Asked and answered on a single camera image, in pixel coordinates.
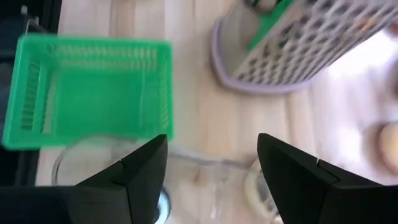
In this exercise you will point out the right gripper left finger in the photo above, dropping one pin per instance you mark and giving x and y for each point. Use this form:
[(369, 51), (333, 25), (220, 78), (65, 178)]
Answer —
[(140, 186)]

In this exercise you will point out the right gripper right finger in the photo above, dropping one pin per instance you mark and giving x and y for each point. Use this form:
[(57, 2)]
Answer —
[(298, 193)]

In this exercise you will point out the clear plastic container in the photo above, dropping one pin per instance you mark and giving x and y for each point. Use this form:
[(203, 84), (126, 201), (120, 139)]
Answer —
[(192, 199)]

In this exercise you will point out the green plastic basket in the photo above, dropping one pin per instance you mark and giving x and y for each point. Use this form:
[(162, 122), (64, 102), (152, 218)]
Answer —
[(93, 99)]

